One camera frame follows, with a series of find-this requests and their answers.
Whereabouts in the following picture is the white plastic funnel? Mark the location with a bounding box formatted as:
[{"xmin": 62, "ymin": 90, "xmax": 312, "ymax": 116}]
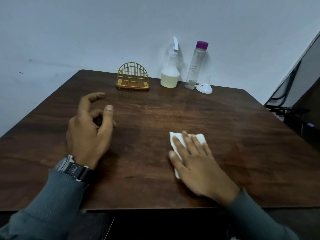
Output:
[{"xmin": 195, "ymin": 75, "xmax": 213, "ymax": 94}]

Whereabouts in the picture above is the person's right hand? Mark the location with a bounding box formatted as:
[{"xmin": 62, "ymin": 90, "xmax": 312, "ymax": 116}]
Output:
[{"xmin": 168, "ymin": 130, "xmax": 242, "ymax": 207}]

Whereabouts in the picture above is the clear glass bottle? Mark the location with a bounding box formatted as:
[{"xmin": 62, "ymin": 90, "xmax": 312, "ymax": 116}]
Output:
[{"xmin": 184, "ymin": 47, "xmax": 208, "ymax": 90}]

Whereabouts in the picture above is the white plastic spray bottle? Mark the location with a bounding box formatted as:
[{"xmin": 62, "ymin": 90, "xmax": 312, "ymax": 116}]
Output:
[{"xmin": 160, "ymin": 50, "xmax": 180, "ymax": 88}]

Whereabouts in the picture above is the white paper napkin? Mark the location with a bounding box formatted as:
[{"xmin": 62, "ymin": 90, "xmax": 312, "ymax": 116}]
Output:
[{"xmin": 169, "ymin": 131, "xmax": 207, "ymax": 180}]

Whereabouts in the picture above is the person's right forearm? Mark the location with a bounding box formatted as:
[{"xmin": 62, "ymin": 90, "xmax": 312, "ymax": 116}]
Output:
[{"xmin": 224, "ymin": 188, "xmax": 300, "ymax": 240}]

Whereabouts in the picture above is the black strap wristwatch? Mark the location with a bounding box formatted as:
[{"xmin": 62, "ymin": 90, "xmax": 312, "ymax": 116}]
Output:
[{"xmin": 54, "ymin": 155, "xmax": 95, "ymax": 185}]

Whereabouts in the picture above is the dark wooden table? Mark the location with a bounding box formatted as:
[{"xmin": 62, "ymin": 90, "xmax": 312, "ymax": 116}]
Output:
[{"xmin": 0, "ymin": 69, "xmax": 320, "ymax": 212}]

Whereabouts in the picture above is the dark wooden door frame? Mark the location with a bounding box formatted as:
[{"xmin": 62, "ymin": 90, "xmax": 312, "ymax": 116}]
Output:
[{"xmin": 292, "ymin": 77, "xmax": 320, "ymax": 138}]

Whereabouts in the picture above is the person's left forearm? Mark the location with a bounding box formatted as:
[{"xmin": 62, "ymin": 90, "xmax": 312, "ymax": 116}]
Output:
[{"xmin": 0, "ymin": 170, "xmax": 89, "ymax": 240}]

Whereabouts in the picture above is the gold wire napkin holder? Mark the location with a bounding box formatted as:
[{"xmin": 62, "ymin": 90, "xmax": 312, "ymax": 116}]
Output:
[{"xmin": 116, "ymin": 62, "xmax": 150, "ymax": 91}]

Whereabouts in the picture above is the black folding chair frame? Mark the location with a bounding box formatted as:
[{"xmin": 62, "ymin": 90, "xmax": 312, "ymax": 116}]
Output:
[{"xmin": 265, "ymin": 61, "xmax": 302, "ymax": 108}]

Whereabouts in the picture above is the person's left hand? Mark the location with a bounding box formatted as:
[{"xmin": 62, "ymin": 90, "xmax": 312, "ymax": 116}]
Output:
[{"xmin": 66, "ymin": 92, "xmax": 117, "ymax": 171}]

